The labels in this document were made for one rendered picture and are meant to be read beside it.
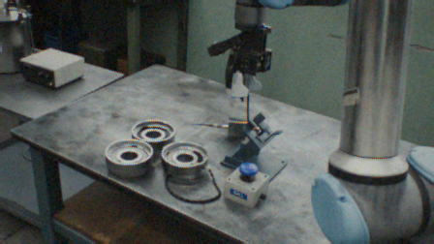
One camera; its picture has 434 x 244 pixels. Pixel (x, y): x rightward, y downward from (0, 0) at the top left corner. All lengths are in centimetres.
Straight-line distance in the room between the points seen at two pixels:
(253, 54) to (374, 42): 49
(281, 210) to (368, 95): 39
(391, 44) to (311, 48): 195
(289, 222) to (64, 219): 65
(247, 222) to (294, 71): 181
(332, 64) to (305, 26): 25
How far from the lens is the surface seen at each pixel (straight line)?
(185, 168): 100
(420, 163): 77
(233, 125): 119
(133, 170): 102
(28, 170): 216
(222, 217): 94
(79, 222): 132
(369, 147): 68
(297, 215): 97
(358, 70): 66
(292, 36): 262
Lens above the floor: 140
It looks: 28 degrees down
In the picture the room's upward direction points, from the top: 5 degrees clockwise
